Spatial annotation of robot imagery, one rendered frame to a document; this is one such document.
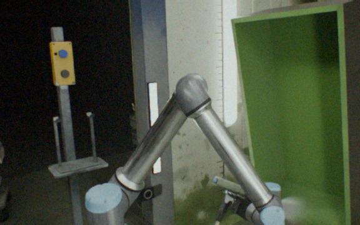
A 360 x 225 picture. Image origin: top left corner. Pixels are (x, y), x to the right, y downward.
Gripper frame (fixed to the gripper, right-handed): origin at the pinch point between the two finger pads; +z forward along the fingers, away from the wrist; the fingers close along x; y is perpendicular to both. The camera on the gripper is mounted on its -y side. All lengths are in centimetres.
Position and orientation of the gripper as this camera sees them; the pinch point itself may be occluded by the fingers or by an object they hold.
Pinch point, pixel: (229, 191)
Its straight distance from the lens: 174.7
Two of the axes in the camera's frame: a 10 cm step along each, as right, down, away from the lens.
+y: -4.0, 9.1, -0.4
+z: -4.4, -1.6, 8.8
